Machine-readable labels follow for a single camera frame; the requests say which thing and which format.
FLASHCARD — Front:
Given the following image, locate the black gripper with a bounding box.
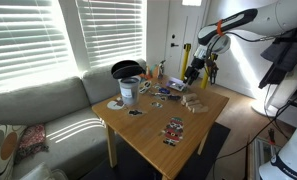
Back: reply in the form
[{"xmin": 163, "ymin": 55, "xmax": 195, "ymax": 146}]
[{"xmin": 183, "ymin": 46, "xmax": 207, "ymax": 85}]

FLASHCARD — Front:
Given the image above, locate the wooden table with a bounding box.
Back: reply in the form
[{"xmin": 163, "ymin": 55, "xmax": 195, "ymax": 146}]
[{"xmin": 92, "ymin": 86, "xmax": 228, "ymax": 180}]

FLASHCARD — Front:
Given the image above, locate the yellow stanchion post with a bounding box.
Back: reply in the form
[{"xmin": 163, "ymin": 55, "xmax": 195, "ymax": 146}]
[{"xmin": 180, "ymin": 43, "xmax": 191, "ymax": 80}]

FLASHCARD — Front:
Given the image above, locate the round patterned cushion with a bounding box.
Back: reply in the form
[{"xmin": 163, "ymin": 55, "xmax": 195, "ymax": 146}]
[{"xmin": 0, "ymin": 124, "xmax": 26, "ymax": 180}]

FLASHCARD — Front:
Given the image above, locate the black hat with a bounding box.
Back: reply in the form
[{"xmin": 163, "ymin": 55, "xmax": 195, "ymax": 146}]
[{"xmin": 111, "ymin": 60, "xmax": 145, "ymax": 79}]

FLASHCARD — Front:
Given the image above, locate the red patterned cloth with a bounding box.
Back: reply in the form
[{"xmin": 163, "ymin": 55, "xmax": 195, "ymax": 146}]
[{"xmin": 15, "ymin": 124, "xmax": 49, "ymax": 164}]

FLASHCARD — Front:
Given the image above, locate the row of wooden blocks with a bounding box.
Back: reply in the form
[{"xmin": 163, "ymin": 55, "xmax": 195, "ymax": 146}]
[{"xmin": 181, "ymin": 93, "xmax": 209, "ymax": 114}]

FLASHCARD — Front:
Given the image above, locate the blue small toy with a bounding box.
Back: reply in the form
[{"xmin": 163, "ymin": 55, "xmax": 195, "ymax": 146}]
[{"xmin": 158, "ymin": 88, "xmax": 170, "ymax": 94}]

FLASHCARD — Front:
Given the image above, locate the grey fabric sofa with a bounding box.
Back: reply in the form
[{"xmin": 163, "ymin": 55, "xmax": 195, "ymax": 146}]
[{"xmin": 0, "ymin": 65, "xmax": 120, "ymax": 180}]

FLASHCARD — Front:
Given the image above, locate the black small toy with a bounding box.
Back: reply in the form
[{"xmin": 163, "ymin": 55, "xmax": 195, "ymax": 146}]
[{"xmin": 168, "ymin": 95, "xmax": 181, "ymax": 101}]

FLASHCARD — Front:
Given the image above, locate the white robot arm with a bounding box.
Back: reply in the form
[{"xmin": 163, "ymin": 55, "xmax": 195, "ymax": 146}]
[{"xmin": 183, "ymin": 0, "xmax": 297, "ymax": 85}]

